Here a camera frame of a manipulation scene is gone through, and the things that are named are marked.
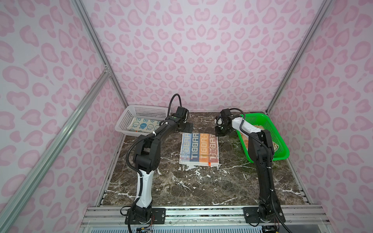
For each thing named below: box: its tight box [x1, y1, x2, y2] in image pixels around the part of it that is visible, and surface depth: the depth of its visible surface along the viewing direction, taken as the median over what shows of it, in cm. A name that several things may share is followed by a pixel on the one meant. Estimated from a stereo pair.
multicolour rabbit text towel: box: [179, 133, 220, 168], surface depth 99 cm
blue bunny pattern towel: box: [127, 117, 161, 134], surface depth 112 cm
